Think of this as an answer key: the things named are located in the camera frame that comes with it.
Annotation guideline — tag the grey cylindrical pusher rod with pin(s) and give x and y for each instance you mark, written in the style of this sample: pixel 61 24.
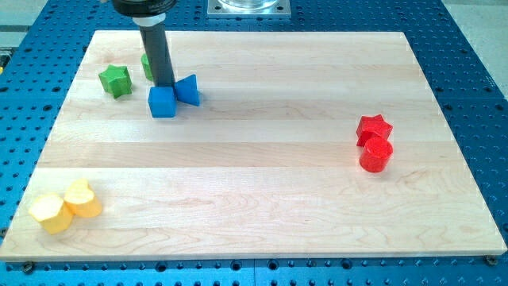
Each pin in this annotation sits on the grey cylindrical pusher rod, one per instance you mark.
pixel 153 35

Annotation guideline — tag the blue cube block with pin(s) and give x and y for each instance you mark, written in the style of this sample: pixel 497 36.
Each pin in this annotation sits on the blue cube block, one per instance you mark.
pixel 162 102

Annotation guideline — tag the blue triangle block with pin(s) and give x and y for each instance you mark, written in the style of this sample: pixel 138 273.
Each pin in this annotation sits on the blue triangle block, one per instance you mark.
pixel 186 90

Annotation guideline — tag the green block behind rod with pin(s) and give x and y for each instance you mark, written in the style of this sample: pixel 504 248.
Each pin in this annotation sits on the green block behind rod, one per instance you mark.
pixel 146 67

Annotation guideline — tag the green star block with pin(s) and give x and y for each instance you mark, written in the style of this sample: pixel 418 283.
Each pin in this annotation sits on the green star block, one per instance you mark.
pixel 116 81

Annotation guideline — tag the blue perforated metal table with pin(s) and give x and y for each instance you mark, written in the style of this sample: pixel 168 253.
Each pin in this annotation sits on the blue perforated metal table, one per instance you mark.
pixel 462 50

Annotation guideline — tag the yellow heart block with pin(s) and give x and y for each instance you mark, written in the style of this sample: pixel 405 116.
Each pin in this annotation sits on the yellow heart block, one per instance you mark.
pixel 82 200

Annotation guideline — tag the light wooden board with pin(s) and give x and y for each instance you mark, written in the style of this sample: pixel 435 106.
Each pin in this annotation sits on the light wooden board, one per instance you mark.
pixel 266 167

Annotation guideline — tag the yellow hexagon block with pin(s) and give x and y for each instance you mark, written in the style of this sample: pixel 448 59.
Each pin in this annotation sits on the yellow hexagon block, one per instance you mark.
pixel 52 213

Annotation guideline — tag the red star block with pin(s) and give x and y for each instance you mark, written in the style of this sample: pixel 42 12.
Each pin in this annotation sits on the red star block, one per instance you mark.
pixel 372 126

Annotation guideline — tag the red cylinder block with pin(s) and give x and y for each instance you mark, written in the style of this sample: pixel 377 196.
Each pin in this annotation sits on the red cylinder block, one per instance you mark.
pixel 376 154

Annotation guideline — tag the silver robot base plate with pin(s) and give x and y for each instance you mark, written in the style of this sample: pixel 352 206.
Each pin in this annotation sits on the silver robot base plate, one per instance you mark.
pixel 248 8

